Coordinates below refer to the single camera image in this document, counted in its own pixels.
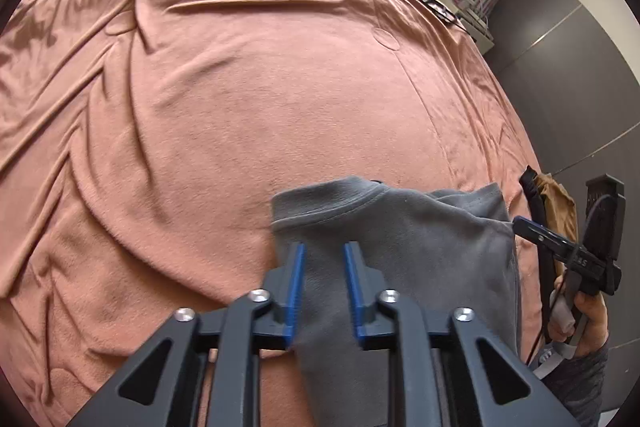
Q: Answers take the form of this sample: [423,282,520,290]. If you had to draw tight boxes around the grey t-shirt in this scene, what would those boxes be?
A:
[271,176,521,426]

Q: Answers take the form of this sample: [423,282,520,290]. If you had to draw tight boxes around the person's right forearm sleeve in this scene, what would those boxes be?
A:
[542,343,608,427]

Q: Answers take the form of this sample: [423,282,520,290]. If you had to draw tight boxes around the person's right hand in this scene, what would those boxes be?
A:
[546,273,611,358]

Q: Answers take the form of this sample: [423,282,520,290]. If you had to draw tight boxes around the folded black garment under brown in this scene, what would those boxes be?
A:
[518,166,556,322]

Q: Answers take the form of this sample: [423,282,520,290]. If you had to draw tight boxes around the white bedside table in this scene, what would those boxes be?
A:
[438,0,495,55]

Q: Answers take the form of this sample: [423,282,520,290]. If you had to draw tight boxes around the orange-brown bed blanket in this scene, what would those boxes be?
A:
[1,0,536,426]

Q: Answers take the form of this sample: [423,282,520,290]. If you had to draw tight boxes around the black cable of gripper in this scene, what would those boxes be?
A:
[524,193,614,365]

